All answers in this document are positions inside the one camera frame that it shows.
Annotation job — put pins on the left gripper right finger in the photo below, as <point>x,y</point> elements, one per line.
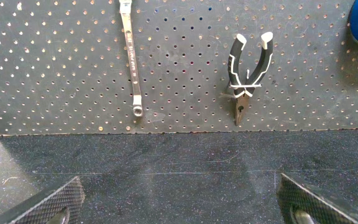
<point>303,199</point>

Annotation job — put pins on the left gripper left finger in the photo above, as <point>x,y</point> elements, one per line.
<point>57,199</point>

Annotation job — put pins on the black pegboard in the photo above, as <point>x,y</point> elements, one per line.
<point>73,77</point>

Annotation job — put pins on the metal hook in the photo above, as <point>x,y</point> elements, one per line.
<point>253,85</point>

